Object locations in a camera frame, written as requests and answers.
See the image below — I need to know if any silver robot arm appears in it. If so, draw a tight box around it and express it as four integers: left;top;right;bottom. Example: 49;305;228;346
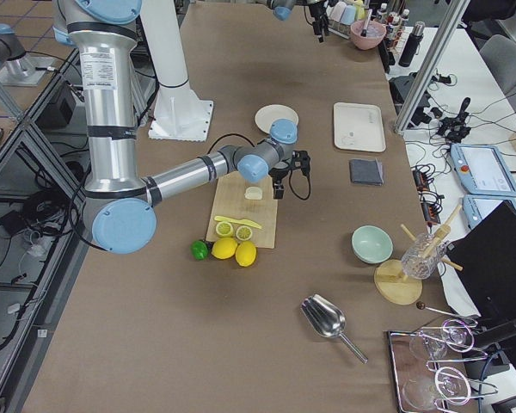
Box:
54;1;298;254
258;0;329;43

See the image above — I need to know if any aluminium frame post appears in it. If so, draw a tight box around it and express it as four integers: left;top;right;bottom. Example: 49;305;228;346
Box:
394;0;470;135

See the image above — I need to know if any grey folded cloth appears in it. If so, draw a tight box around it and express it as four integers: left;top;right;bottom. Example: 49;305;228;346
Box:
349;158;384;186

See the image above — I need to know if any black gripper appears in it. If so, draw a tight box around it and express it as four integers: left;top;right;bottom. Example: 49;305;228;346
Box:
269;151;310;199
305;0;329;42

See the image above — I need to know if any lemon half slice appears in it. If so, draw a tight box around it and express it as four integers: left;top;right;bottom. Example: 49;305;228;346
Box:
215;220;235;237
235;225;254;242

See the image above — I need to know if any pink plastic cup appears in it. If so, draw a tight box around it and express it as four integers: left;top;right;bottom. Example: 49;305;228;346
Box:
330;1;347;24

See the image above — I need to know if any grey office chair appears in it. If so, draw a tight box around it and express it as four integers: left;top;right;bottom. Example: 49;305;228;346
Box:
479;34;516;94

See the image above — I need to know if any metal tray with glasses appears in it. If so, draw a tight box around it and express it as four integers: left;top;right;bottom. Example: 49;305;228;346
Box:
387;318;498;412

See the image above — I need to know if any green lime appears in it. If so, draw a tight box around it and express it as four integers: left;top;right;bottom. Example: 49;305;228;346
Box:
190;240;210;261

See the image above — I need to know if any cream round plate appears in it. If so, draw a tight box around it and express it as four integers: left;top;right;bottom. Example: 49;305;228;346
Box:
255;104;299;133

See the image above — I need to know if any whole yellow lemon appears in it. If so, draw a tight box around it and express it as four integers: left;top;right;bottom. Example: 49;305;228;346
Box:
235;241;257;268
212;237;238;260

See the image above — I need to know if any blue teach pendant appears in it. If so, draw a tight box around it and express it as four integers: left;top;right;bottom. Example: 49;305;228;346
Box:
450;144;516;198
462;194;516;230

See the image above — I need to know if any wooden cutting board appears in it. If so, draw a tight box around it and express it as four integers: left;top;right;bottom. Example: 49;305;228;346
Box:
206;172;278;249

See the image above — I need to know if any upper lemon half slice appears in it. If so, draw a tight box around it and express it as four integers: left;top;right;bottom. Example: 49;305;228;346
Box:
215;220;235;237

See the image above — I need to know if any blue plastic cup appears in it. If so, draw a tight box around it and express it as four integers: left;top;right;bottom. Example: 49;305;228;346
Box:
340;4;357;26

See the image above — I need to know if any lower blue teach pendant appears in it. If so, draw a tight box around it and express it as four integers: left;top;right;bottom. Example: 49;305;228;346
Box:
462;194;516;230

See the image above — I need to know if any green bowl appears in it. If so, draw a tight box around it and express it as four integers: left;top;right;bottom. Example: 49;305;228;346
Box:
352;225;393;264

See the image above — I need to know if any white wire cup rack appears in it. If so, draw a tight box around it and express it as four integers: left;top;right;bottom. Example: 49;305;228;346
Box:
329;18;354;37

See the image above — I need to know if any lower whole yellow lemon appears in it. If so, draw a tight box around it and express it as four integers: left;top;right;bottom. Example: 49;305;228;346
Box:
235;241;257;268

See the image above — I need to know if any clear glass cup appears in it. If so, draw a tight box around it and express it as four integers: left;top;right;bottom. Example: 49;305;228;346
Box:
402;233;447;280

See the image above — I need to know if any pink bowl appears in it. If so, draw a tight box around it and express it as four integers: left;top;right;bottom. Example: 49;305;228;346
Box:
349;21;387;51

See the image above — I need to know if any right black orange usb hub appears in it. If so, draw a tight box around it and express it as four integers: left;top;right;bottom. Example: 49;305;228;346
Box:
420;197;441;225

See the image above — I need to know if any upper blue teach pendant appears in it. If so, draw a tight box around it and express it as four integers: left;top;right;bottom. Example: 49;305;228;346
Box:
450;144;516;198

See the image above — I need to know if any yellow plastic knife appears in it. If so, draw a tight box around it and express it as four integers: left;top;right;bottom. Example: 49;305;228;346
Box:
213;215;262;229

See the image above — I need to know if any cream rabbit tray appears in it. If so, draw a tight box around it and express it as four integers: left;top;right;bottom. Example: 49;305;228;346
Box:
334;102;386;153

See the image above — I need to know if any wooden cup tree stand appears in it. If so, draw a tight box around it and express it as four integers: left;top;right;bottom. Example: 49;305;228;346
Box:
374;204;464;305

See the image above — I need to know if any black orange usb hub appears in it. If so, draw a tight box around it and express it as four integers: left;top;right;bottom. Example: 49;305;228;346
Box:
420;197;441;225
412;170;431;192

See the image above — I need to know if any lower lemon half slice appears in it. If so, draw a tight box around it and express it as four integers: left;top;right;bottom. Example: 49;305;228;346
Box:
235;225;254;242

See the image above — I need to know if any upper whole yellow lemon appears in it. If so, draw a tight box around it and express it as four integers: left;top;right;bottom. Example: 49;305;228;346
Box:
212;237;238;260

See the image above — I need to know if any metal scoop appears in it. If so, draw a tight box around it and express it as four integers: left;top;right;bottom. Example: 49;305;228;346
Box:
301;293;368;364

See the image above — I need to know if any left black orange usb hub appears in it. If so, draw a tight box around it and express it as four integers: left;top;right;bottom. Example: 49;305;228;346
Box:
412;170;431;192

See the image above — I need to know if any black thermos bottle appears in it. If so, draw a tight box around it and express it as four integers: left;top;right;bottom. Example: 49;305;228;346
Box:
398;22;426;67

